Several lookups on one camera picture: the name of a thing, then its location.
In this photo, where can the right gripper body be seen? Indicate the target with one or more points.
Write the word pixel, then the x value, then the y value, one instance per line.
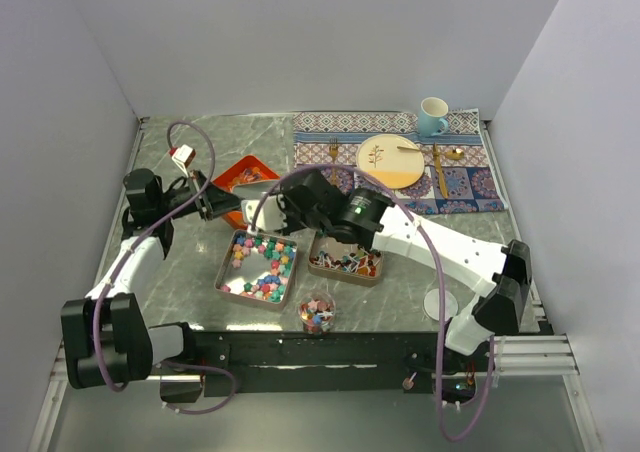
pixel 296 220

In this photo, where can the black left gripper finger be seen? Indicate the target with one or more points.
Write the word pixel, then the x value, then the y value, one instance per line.
pixel 200 181
pixel 218 202

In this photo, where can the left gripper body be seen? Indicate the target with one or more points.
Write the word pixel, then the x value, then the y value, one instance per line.
pixel 198 205

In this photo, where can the orange plastic tray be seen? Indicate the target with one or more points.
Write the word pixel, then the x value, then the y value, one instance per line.
pixel 249 169

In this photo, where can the tin of star candies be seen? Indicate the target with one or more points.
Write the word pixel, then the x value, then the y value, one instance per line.
pixel 258 270

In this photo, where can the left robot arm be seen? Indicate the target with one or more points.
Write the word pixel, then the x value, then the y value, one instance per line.
pixel 125 292

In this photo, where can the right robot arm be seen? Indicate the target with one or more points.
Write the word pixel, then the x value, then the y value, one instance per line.
pixel 499 275

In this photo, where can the gold fork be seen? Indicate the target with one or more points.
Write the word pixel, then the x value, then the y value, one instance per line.
pixel 334 154

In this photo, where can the clear plastic cup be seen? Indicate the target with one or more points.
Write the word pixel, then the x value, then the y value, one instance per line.
pixel 316 312

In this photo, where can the patterned cloth placemat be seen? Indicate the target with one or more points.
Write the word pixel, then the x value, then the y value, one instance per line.
pixel 471 182

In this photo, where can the cream and orange plate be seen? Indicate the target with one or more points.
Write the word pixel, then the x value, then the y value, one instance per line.
pixel 396 169

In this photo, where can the gold knife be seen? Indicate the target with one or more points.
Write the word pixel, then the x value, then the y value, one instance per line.
pixel 440 172

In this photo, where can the clear round lid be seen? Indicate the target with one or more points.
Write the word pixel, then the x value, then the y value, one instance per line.
pixel 432 305

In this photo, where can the light blue mug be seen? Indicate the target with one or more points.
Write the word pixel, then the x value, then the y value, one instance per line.
pixel 432 118

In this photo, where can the gold spoon on mat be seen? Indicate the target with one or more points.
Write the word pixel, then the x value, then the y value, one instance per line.
pixel 453 154

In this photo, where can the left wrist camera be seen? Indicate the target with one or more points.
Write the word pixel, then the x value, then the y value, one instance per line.
pixel 182 157

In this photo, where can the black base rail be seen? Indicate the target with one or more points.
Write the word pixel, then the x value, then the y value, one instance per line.
pixel 228 363

